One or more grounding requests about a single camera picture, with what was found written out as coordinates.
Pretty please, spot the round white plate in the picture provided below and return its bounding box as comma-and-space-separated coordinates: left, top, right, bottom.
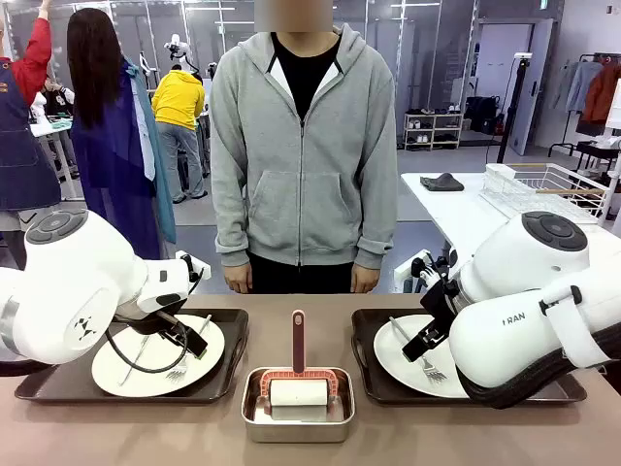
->
373, 314, 470, 399
90, 314, 227, 398

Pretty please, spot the person's right forearm grey sleeve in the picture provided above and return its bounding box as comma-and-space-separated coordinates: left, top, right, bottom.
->
212, 159, 254, 268

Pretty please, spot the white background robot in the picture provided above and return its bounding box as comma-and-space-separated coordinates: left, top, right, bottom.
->
163, 33, 201, 74

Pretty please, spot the silver fork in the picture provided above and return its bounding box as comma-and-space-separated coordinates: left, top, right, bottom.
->
164, 314, 213, 383
389, 316, 448, 383

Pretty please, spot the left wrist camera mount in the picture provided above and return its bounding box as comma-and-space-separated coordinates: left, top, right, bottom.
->
175, 250, 212, 292

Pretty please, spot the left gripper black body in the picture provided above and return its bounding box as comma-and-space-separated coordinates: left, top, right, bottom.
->
114, 308, 188, 337

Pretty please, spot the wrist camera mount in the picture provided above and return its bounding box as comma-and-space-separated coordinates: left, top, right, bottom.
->
175, 250, 212, 292
395, 249, 441, 292

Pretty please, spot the person's left hand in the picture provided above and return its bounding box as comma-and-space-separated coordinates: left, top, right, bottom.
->
349, 264, 379, 294

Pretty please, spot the person in grey hoodie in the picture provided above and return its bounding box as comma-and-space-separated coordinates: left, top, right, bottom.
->
209, 0, 400, 295

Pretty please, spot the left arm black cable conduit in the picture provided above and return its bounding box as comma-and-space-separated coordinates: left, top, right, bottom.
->
0, 358, 54, 378

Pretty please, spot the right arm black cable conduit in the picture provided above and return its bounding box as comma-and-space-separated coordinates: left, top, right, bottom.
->
455, 334, 621, 410

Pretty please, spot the silver table knife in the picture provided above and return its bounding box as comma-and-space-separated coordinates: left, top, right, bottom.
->
118, 334, 150, 387

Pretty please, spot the long-haired woman in blue dress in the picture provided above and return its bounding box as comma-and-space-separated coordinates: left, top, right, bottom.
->
66, 7, 179, 261

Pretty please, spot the white wire dish rack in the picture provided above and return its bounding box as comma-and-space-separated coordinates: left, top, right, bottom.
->
479, 162, 612, 224

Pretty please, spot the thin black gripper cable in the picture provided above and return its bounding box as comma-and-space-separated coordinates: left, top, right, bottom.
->
105, 322, 191, 375

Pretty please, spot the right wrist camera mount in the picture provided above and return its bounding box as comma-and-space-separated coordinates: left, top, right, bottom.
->
395, 249, 441, 292

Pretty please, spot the dark brown serving tray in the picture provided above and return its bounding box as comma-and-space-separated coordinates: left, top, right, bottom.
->
14, 308, 250, 405
350, 308, 588, 407

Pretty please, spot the dark grey folded cloth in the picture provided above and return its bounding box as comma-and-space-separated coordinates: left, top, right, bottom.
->
419, 172, 466, 192

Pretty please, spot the orange-brown hanging jacket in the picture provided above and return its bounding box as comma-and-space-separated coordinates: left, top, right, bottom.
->
581, 62, 621, 125

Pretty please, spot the person's right hand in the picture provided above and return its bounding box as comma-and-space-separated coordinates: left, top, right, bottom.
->
224, 264, 253, 295

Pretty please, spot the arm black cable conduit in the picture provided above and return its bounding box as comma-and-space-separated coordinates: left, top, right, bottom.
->
0, 358, 54, 378
455, 334, 621, 410

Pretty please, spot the pink-handled white lint roller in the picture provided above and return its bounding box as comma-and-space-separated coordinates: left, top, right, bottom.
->
256, 309, 341, 414

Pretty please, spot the person in red with apron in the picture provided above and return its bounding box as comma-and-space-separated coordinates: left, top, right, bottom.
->
0, 0, 62, 273

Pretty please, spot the grey hanging jacket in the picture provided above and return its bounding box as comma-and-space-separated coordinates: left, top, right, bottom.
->
552, 60, 603, 116

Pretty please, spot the stainless steel rectangular container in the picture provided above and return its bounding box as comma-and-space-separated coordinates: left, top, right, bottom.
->
241, 366, 356, 445

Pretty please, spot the black clothes rack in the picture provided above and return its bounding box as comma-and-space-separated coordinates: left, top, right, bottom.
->
547, 51, 621, 159

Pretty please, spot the white side table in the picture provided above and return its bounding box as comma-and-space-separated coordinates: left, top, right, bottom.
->
400, 172, 621, 292

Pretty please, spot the white shoe rack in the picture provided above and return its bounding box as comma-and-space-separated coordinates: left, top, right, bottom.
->
403, 109, 465, 151

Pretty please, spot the black bag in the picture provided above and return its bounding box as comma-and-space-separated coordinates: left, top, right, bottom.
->
464, 95, 502, 136

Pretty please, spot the person in yellow hoodie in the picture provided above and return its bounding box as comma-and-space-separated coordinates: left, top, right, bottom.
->
151, 67, 210, 205

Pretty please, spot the person's left forearm grey sleeve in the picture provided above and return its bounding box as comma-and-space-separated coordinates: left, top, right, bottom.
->
352, 159, 400, 271

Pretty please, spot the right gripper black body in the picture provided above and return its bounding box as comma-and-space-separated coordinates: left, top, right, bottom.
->
419, 279, 462, 336

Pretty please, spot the black tripod stand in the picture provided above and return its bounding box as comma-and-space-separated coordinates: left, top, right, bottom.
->
497, 51, 533, 164

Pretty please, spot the grey door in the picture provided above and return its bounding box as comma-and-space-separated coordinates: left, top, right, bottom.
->
477, 18, 555, 156

